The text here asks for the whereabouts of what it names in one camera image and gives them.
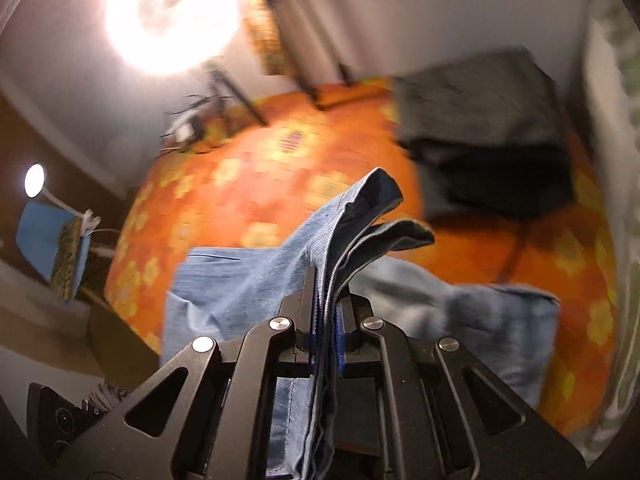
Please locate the black folded pants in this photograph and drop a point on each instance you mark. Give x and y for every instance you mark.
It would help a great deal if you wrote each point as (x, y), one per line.
(500, 180)

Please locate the green patterned white curtain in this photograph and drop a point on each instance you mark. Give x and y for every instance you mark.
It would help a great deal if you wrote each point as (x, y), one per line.
(612, 110)

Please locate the light blue denim pants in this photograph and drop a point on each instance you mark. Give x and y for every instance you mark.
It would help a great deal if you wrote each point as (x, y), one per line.
(240, 285)

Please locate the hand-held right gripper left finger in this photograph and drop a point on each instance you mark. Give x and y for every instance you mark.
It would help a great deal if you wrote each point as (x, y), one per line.
(310, 330)

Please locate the blue chair with wooden legs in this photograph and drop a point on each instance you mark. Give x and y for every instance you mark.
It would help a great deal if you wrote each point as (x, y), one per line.
(37, 230)

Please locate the black tripod stand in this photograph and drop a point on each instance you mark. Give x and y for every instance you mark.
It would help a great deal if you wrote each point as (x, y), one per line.
(310, 50)

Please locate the person's striped knit clothing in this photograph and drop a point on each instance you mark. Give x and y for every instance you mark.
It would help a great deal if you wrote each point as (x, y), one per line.
(107, 395)

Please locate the white clip lamp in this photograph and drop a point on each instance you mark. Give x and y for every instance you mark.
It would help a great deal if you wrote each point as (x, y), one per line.
(35, 180)

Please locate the leopard print seat cushion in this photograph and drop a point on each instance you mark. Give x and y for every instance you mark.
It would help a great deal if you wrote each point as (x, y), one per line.
(67, 260)

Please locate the black electronic device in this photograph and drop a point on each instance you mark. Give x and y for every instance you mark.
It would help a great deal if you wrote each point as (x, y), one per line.
(205, 115)

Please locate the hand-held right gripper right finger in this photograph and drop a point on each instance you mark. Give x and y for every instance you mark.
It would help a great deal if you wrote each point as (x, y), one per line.
(350, 340)

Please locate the framed wall picture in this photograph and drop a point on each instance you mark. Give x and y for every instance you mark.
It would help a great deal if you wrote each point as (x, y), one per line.
(265, 40)

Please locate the grey folded pants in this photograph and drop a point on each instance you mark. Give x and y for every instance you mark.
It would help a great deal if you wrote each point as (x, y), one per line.
(475, 100)

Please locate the orange floral blanket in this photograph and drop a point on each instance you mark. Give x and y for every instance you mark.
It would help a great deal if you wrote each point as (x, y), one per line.
(260, 160)

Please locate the white power adapter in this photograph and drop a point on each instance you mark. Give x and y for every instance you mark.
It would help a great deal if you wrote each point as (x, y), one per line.
(184, 127)

